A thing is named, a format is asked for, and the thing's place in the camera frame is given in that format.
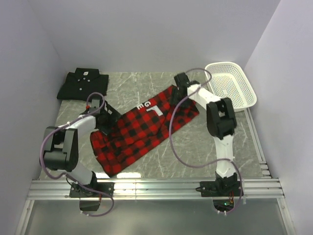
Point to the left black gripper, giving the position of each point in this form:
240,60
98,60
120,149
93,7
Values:
114,118

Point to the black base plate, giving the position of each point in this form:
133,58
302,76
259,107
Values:
212,189
77,191

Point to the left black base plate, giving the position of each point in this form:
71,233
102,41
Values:
77,191

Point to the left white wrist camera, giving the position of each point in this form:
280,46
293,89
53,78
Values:
89,104

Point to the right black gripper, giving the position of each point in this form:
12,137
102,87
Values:
176,91

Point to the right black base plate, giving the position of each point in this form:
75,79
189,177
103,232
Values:
212,189

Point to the red black plaid shirt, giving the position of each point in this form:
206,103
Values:
140,130

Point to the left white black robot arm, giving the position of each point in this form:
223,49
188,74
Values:
59,152

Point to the folded black button shirt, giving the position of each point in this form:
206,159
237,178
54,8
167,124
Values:
80,84

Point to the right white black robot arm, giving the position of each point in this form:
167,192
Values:
220,121

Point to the white plastic mesh basket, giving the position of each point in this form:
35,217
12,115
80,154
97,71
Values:
227,79

